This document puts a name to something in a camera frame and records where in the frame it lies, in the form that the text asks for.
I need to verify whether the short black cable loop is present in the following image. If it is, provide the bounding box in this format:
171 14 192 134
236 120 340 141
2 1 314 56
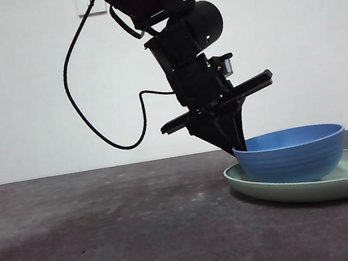
107 0 144 43

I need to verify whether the blue ribbed bowl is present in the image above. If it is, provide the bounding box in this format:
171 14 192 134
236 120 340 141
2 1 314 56
230 120 348 194

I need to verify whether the green shallow plate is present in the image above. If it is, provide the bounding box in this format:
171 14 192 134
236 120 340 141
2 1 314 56
221 145 348 218

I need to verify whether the white wall socket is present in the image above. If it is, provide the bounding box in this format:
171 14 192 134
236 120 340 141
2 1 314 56
76 0 109 20

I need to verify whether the pale grey left wrist camera box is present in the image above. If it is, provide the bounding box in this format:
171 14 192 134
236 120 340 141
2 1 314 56
215 52 238 81

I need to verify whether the long black looping cable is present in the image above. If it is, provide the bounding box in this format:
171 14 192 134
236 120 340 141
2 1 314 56
50 0 184 159

